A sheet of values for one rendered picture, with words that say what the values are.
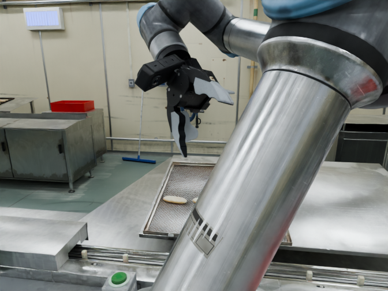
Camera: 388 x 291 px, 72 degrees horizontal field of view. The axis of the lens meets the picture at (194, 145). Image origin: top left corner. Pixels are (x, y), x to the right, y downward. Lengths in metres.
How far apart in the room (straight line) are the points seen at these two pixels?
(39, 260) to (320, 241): 0.88
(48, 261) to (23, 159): 2.90
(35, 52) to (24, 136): 2.18
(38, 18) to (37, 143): 2.41
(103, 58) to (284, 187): 4.71
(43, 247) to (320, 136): 0.87
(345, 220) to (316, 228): 0.13
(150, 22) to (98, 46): 4.30
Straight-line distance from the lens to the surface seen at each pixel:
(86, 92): 5.05
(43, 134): 3.53
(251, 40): 0.55
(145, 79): 0.47
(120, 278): 0.81
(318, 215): 1.13
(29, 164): 3.77
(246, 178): 0.22
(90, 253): 1.02
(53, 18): 5.20
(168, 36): 0.59
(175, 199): 1.11
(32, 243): 1.01
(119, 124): 4.87
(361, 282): 0.97
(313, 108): 0.23
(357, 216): 1.19
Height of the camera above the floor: 1.43
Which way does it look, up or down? 15 degrees down
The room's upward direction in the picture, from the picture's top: straight up
